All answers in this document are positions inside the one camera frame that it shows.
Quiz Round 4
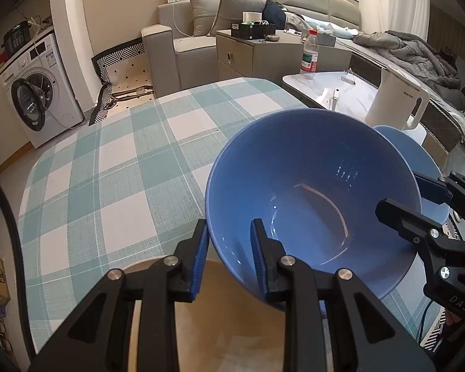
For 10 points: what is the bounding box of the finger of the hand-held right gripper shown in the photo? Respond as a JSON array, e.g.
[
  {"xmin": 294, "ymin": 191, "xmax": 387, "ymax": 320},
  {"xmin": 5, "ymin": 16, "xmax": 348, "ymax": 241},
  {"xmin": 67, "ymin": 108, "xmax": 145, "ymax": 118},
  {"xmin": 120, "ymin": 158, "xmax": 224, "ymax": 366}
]
[
  {"xmin": 414, "ymin": 170, "xmax": 465, "ymax": 237},
  {"xmin": 375, "ymin": 198, "xmax": 465, "ymax": 268}
]

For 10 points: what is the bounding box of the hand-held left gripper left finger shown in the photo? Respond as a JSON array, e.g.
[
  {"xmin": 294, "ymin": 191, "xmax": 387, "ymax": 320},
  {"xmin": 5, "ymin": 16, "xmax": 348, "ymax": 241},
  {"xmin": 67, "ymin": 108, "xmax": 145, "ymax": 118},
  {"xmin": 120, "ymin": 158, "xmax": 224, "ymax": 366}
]
[{"xmin": 27, "ymin": 219, "xmax": 210, "ymax": 372}]

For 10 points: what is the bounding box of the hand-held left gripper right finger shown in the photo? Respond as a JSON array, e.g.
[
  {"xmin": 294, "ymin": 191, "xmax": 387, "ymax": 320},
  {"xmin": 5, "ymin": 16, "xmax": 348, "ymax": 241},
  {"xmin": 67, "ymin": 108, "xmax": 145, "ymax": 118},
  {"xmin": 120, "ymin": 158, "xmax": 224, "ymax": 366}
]
[{"xmin": 250, "ymin": 219, "xmax": 438, "ymax": 372}]

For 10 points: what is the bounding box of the blue bowl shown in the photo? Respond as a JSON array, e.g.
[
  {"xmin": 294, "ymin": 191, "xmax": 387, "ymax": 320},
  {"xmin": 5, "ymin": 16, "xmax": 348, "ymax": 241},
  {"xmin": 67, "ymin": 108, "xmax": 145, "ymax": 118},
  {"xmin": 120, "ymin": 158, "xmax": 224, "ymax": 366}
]
[
  {"xmin": 205, "ymin": 108, "xmax": 424, "ymax": 311},
  {"xmin": 372, "ymin": 125, "xmax": 451, "ymax": 226}
]

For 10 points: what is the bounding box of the cream round plate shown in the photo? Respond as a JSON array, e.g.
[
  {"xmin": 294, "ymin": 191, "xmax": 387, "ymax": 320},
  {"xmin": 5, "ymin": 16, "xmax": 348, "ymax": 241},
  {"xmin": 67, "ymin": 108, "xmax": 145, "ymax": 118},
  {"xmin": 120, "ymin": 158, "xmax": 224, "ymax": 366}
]
[{"xmin": 123, "ymin": 258, "xmax": 328, "ymax": 372}]

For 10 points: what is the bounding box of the person's right hand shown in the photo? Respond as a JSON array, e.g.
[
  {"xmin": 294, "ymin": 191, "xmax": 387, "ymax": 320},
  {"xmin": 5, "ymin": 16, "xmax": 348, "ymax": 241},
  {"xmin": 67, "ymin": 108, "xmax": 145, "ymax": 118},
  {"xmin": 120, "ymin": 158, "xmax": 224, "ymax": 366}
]
[{"xmin": 444, "ymin": 309, "xmax": 465, "ymax": 326}]

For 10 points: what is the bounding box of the white electric kettle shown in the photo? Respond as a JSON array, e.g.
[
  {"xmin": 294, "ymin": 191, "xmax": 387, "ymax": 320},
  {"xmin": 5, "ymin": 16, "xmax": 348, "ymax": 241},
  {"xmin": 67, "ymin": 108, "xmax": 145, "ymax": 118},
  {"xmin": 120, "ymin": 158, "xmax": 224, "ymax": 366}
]
[{"xmin": 365, "ymin": 64, "xmax": 431, "ymax": 130}]

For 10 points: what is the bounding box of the teal checkered tablecloth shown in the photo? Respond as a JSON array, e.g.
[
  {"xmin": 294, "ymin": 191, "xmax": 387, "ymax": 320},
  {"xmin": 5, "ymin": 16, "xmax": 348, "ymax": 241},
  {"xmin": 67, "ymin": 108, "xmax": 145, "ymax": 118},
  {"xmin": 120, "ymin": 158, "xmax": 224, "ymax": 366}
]
[{"xmin": 17, "ymin": 77, "xmax": 431, "ymax": 361}]

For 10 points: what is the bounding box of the grey duvet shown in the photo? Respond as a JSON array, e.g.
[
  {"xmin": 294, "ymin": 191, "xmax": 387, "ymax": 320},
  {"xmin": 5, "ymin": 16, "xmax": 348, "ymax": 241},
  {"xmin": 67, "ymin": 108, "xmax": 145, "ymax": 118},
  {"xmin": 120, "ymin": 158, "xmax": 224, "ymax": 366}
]
[{"xmin": 352, "ymin": 30, "xmax": 462, "ymax": 97}]

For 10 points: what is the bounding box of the white marble side table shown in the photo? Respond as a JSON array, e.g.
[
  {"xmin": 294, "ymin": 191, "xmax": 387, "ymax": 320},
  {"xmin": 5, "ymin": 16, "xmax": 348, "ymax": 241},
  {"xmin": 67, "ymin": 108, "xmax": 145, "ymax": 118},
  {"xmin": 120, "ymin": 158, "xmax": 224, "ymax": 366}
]
[{"xmin": 282, "ymin": 70, "xmax": 427, "ymax": 144}]

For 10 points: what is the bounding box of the clear water bottle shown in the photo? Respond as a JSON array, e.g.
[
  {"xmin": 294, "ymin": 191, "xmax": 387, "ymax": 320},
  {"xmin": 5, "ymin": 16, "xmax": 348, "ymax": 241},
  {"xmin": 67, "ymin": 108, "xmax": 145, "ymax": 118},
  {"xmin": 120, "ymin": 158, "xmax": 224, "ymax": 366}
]
[{"xmin": 299, "ymin": 29, "xmax": 319, "ymax": 80}]

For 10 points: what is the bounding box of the white curtain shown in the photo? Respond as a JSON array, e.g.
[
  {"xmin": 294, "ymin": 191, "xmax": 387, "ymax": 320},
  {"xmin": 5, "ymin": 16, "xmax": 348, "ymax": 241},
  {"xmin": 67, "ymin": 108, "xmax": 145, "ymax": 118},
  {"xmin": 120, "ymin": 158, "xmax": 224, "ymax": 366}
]
[{"xmin": 380, "ymin": 0, "xmax": 431, "ymax": 39}]

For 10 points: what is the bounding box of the beige side cabinet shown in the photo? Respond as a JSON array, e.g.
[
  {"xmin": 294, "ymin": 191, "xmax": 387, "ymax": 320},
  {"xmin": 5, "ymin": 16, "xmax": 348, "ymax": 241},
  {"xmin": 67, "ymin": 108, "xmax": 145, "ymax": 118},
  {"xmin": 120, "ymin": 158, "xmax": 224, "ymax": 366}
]
[{"xmin": 216, "ymin": 29, "xmax": 351, "ymax": 86}]

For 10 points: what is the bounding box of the grey sofa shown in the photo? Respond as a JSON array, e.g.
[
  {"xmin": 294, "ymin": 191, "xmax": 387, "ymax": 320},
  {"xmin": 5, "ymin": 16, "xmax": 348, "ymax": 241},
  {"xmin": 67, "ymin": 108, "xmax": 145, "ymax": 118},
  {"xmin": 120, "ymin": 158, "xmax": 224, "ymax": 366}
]
[{"xmin": 141, "ymin": 0, "xmax": 225, "ymax": 94}]

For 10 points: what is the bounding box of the upholstered bed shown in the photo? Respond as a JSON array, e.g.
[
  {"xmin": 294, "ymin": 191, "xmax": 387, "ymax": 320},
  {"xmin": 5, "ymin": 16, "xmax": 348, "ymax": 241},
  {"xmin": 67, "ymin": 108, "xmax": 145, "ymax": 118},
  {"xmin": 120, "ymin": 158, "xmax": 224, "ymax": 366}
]
[{"xmin": 271, "ymin": 0, "xmax": 465, "ymax": 152}]

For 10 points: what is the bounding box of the black white patterned chair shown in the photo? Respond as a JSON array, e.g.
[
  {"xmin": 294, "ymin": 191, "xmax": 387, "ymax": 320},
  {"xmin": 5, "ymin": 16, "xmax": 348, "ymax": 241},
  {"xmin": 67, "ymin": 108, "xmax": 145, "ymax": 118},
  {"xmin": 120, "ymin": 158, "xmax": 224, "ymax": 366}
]
[{"xmin": 89, "ymin": 41, "xmax": 156, "ymax": 126}]

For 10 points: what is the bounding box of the white washing machine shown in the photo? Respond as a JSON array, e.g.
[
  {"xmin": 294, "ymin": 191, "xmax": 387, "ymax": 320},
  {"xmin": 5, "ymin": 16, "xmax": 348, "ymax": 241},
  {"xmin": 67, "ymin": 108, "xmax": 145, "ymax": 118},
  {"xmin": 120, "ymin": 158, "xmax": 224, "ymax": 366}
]
[{"xmin": 2, "ymin": 33, "xmax": 84, "ymax": 150}]

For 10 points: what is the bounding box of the black box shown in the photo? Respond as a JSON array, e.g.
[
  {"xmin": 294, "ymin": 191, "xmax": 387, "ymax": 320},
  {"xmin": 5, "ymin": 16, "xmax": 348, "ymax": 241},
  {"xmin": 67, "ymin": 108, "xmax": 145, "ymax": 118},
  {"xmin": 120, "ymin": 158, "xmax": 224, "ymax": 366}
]
[{"xmin": 230, "ymin": 21, "xmax": 276, "ymax": 39}]

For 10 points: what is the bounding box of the grey pillow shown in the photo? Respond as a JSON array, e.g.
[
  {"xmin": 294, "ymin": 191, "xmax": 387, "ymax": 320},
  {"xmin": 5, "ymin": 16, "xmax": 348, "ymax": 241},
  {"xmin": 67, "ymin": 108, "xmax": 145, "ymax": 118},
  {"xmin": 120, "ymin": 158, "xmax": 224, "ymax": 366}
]
[
  {"xmin": 209, "ymin": 0, "xmax": 272, "ymax": 37},
  {"xmin": 187, "ymin": 0, "xmax": 221, "ymax": 37}
]

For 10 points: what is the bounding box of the black pressure cooker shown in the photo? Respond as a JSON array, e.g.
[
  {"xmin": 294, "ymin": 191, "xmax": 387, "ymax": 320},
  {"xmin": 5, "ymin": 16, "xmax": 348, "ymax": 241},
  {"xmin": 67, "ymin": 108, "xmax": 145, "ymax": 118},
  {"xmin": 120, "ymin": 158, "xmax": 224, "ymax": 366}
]
[{"xmin": 4, "ymin": 21, "xmax": 33, "ymax": 57}]

